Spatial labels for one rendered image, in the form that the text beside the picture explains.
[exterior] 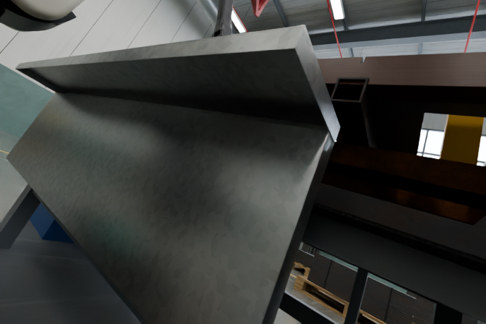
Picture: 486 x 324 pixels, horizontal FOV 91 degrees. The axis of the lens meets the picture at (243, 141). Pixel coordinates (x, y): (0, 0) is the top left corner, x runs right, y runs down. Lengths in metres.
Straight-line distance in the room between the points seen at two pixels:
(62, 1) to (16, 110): 7.26
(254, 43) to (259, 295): 0.30
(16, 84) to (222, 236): 7.53
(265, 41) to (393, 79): 0.25
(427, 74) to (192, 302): 0.47
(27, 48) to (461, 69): 7.80
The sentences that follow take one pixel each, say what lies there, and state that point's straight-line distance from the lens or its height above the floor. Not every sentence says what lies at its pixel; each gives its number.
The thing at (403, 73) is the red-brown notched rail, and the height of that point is 0.79.
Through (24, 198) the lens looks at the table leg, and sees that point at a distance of 1.33.
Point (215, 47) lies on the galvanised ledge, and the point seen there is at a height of 0.66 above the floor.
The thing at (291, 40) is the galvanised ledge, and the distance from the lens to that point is 0.26.
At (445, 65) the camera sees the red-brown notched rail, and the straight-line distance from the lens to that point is 0.47.
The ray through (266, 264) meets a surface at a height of 0.45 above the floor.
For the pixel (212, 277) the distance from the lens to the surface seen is 0.38.
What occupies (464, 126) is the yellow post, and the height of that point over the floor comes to 0.81.
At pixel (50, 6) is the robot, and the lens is 0.56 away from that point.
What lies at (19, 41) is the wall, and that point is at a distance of 7.85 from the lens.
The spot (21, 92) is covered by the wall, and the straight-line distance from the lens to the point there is 7.79.
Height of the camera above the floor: 0.49
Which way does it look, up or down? 16 degrees up
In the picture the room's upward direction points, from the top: 25 degrees clockwise
